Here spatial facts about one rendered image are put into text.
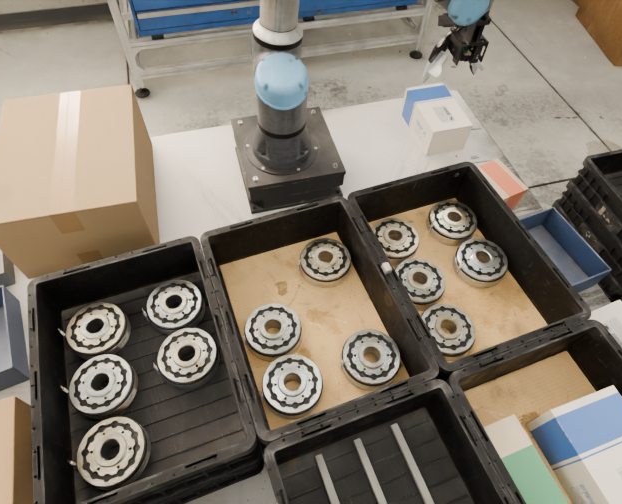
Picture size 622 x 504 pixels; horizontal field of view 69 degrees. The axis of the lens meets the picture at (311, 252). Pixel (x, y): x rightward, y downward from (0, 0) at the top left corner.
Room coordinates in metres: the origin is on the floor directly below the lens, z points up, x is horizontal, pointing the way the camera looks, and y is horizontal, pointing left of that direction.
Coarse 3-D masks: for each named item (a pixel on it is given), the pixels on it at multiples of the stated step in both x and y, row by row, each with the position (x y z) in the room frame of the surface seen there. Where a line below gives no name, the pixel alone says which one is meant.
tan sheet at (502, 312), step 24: (408, 216) 0.65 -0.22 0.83; (432, 240) 0.59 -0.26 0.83; (456, 288) 0.47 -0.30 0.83; (480, 288) 0.47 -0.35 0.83; (504, 288) 0.47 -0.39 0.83; (480, 312) 0.42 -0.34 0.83; (504, 312) 0.42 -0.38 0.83; (528, 312) 0.42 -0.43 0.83; (480, 336) 0.37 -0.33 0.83; (504, 336) 0.37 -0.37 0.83
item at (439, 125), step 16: (416, 96) 1.14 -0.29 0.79; (432, 96) 1.14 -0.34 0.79; (448, 96) 1.15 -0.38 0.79; (400, 112) 1.18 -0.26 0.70; (416, 112) 1.09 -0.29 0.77; (432, 112) 1.07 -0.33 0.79; (448, 112) 1.07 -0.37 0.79; (416, 128) 1.07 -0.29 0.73; (432, 128) 1.00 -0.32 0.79; (448, 128) 1.00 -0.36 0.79; (464, 128) 1.01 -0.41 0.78; (432, 144) 0.99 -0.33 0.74; (448, 144) 1.00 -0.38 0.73; (464, 144) 1.02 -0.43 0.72
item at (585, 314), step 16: (416, 176) 0.68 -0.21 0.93; (432, 176) 0.68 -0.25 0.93; (480, 176) 0.69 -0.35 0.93; (352, 192) 0.62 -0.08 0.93; (368, 192) 0.63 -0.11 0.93; (496, 192) 0.64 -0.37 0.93; (352, 208) 0.58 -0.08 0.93; (368, 224) 0.54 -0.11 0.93; (528, 240) 0.52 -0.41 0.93; (384, 256) 0.47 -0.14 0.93; (544, 256) 0.49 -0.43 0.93; (560, 272) 0.45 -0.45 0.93; (400, 288) 0.40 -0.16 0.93; (576, 304) 0.39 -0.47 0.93; (416, 320) 0.34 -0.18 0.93; (560, 320) 0.36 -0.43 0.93; (576, 320) 0.36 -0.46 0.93; (528, 336) 0.32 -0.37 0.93; (432, 352) 0.29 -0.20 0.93; (480, 352) 0.29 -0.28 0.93; (496, 352) 0.29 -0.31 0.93; (448, 368) 0.26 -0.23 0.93
